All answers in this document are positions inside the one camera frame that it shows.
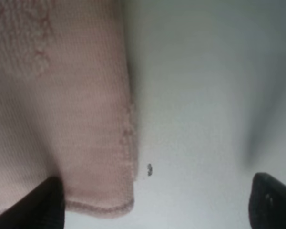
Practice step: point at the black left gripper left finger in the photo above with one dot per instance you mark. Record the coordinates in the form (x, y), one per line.
(42, 208)

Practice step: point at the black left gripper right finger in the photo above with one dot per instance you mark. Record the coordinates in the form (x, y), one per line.
(267, 203)

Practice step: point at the pink towel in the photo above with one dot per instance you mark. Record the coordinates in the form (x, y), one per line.
(66, 108)

